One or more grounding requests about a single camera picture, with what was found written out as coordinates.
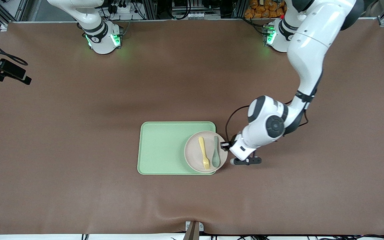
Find grey-green plastic spoon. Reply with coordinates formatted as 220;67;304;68
212;135;221;168

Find beige round plate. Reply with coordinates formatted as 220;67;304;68
184;131;229;174

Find brown table mat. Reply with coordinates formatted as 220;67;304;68
0;20;384;235

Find metal table clamp bracket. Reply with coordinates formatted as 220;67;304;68
183;221;205;240

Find yellow plastic fork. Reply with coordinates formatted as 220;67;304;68
198;136;211;170

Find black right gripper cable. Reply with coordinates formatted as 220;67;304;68
0;30;29;66

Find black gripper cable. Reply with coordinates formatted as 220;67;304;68
225;105;251;143
0;30;29;66

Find white power strip black plugs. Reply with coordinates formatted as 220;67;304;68
107;2;133;14

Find long white power strip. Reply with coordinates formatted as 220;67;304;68
172;12;221;20

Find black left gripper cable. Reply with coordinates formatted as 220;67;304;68
225;105;251;143

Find light green rectangular tray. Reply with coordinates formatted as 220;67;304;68
137;121;218;176

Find orange snack packets pile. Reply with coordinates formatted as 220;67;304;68
244;0;286;19

